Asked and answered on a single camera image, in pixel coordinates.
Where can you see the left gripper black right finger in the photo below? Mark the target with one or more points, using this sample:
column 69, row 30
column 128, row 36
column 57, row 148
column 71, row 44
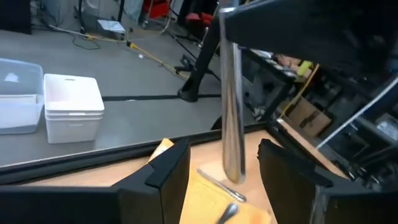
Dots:
column 342, row 205

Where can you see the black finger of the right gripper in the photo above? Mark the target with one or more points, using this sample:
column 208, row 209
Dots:
column 280, row 28

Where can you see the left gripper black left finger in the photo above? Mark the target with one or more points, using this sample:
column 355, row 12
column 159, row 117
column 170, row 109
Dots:
column 93, row 205

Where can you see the silver table knife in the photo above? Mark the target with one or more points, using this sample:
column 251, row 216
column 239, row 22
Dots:
column 233, row 124

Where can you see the yellow-green small item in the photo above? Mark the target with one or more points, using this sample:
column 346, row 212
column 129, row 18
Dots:
column 305, row 67

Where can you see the red seat cushion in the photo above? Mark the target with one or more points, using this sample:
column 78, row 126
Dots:
column 200, row 18

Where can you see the black stand leg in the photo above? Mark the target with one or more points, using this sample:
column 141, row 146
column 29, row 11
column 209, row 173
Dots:
column 202, row 62

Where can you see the brown cardboard box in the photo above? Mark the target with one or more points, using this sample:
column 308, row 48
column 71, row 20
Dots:
column 308, row 116

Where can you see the orange cloth towel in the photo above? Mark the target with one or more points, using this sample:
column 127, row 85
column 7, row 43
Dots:
column 202, row 202

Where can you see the white plastic bin stack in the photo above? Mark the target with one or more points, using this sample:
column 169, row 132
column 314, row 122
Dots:
column 74, row 93

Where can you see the red cart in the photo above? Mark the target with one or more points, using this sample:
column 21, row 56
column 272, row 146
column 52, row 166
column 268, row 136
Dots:
column 157, row 7

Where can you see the clear plastic bin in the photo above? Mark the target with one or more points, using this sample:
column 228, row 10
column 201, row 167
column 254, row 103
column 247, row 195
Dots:
column 18, row 93

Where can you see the white flat box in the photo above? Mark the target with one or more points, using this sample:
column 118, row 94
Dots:
column 111, row 26

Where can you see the black cabinet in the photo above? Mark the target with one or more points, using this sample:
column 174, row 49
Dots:
column 14, row 15

